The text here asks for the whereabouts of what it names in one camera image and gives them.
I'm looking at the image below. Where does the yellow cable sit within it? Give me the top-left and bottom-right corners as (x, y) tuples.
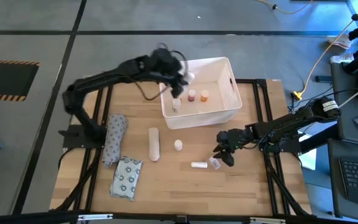
(292, 0), (358, 101)
(253, 0), (313, 16)

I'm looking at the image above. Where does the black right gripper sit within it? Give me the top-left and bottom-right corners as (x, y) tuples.
(213, 128), (255, 167)

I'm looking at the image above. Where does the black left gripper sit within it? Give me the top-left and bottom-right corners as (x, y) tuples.
(150, 47), (190, 99)

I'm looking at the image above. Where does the black hazard-striped floor mat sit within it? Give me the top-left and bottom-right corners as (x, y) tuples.
(0, 59), (40, 102)

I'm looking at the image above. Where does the white labelled pill bottle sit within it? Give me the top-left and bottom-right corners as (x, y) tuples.
(171, 98), (183, 114)

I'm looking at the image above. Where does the flat pack with blue print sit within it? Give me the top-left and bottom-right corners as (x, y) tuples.
(109, 156), (144, 202)

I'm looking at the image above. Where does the white plastic basket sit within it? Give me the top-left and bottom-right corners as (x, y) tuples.
(159, 56), (244, 130)

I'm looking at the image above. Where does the clear plastic vial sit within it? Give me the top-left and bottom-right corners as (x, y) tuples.
(208, 156), (222, 170)

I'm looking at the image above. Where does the grey patterned fabric roll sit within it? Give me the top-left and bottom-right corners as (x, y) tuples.
(102, 113), (129, 168)

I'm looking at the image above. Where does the white cable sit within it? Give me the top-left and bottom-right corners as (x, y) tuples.
(337, 79), (358, 106)

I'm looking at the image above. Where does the beige elastic bandage roll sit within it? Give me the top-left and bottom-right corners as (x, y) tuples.
(148, 127), (161, 162)

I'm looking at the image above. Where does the dark grey desk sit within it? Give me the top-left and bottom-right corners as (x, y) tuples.
(327, 138), (358, 223)
(330, 60), (358, 147)

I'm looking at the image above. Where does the black camera rig bar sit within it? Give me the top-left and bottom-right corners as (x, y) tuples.
(0, 210), (358, 224)

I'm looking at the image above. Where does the black aluminium table frame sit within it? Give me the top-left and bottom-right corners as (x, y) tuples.
(50, 70), (313, 218)

